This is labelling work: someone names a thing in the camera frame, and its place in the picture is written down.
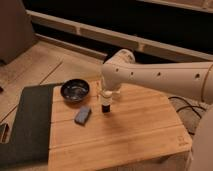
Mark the dark grey mat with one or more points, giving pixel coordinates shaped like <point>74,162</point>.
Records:
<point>29,140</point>

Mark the wooden cutting board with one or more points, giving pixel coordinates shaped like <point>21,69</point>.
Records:
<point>142,125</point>

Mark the brown cabinet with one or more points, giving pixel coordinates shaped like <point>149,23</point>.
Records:
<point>16,32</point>

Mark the dark ceramic bowl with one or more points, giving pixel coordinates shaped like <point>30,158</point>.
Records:
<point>75,90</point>

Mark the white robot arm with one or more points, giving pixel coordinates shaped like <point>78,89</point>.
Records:
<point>192,80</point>

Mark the blue sponge block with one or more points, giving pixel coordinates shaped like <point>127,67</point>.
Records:
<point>82,115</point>

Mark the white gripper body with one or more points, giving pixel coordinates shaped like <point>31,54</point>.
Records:
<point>107,90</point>

